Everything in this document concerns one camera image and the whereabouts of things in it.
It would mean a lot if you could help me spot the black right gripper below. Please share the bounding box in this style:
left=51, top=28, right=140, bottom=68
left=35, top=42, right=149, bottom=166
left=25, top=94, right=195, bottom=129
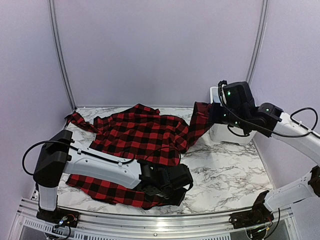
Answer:
left=208, top=102, right=249, bottom=130

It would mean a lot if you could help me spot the red black plaid shirt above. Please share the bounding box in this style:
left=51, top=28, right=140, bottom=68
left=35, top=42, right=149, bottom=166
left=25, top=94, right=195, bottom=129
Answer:
left=66, top=102, right=213, bottom=210

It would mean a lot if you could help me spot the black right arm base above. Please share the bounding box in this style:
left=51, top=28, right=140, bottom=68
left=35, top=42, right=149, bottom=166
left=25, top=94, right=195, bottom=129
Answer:
left=228, top=190, right=274, bottom=229

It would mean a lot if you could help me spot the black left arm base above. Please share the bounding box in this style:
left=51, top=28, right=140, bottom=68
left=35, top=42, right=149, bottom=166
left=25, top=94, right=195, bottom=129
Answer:
left=36, top=207, right=80, bottom=228

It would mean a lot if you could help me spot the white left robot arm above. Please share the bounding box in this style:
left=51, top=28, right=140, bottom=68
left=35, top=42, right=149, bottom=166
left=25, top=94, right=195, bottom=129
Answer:
left=33, top=130, right=194, bottom=223

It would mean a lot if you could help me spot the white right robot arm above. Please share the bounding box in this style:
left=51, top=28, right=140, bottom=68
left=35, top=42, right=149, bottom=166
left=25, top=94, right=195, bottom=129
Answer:
left=209, top=80, right=320, bottom=224

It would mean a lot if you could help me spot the white plastic laundry bin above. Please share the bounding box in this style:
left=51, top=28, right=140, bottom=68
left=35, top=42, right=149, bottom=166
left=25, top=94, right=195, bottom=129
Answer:
left=209, top=86, right=257, bottom=146

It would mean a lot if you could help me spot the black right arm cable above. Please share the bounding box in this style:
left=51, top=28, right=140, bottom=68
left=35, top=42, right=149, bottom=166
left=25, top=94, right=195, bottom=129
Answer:
left=216, top=79, right=320, bottom=138

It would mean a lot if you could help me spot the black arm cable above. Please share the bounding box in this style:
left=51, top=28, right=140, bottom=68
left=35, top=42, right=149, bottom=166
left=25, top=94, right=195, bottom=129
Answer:
left=216, top=79, right=320, bottom=138
left=22, top=139, right=181, bottom=176

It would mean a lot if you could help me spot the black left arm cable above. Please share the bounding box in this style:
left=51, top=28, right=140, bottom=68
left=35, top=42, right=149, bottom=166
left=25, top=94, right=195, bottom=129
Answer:
left=22, top=139, right=181, bottom=176

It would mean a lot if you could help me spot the aluminium front frame rail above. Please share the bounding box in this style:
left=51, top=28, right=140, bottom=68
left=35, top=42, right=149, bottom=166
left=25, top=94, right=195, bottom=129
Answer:
left=7, top=198, right=301, bottom=240

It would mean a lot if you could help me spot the right aluminium corner post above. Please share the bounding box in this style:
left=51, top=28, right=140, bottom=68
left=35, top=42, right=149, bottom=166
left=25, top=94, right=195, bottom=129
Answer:
left=245, top=0, right=270, bottom=85

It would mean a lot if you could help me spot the aluminium corner post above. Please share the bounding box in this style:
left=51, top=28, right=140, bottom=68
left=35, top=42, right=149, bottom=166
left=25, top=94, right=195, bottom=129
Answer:
left=47, top=0, right=77, bottom=111
left=245, top=0, right=270, bottom=85

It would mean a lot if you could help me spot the left aluminium corner post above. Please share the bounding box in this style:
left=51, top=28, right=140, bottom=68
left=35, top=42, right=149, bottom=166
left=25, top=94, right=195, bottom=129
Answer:
left=47, top=0, right=77, bottom=111

